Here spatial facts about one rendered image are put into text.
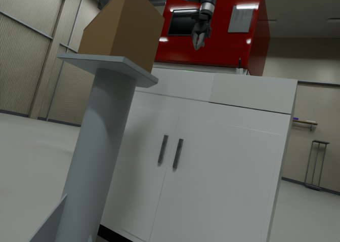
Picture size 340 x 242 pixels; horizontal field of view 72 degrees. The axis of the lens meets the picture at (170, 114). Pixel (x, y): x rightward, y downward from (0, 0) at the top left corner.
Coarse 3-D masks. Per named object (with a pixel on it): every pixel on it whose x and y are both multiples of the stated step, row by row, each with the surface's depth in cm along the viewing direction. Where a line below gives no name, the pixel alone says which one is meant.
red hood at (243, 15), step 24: (168, 0) 206; (240, 0) 176; (264, 0) 179; (168, 24) 201; (192, 24) 190; (216, 24) 181; (240, 24) 172; (264, 24) 195; (168, 48) 197; (192, 48) 186; (216, 48) 177; (240, 48) 169; (264, 48) 214
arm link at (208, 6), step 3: (204, 3) 125; (207, 3) 124; (201, 6) 126; (204, 6) 124; (207, 6) 124; (210, 6) 124; (213, 6) 125; (201, 9) 125; (204, 9) 124; (207, 9) 124; (210, 9) 124; (213, 9) 125; (213, 12) 126
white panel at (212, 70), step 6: (156, 66) 205; (162, 66) 202; (168, 66) 199; (174, 66) 197; (180, 66) 194; (186, 66) 191; (192, 66) 189; (198, 66) 186; (204, 66) 184; (210, 66) 182; (210, 72) 181; (222, 72) 177; (228, 72) 174; (234, 72) 172; (246, 72) 168
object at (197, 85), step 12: (156, 72) 127; (168, 72) 124; (180, 72) 120; (192, 72) 117; (204, 72) 114; (156, 84) 126; (168, 84) 122; (180, 84) 119; (192, 84) 116; (204, 84) 113; (180, 96) 118; (192, 96) 115; (204, 96) 112
